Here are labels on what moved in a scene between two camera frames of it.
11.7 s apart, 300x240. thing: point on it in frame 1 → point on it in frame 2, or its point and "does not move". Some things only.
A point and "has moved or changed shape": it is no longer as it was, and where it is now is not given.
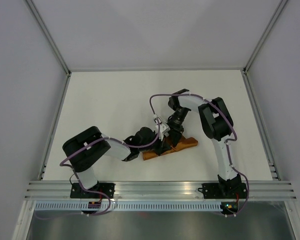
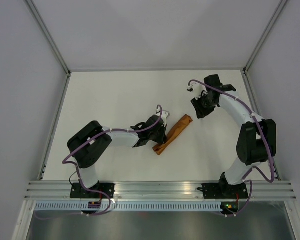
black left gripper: [163, 147] → [163, 137]
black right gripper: [175, 133] → [201, 112]
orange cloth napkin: [182, 142] has moved or changed shape
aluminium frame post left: [45, 30] does not move
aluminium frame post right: [264, 35] does not move
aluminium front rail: [162, 190] does not move
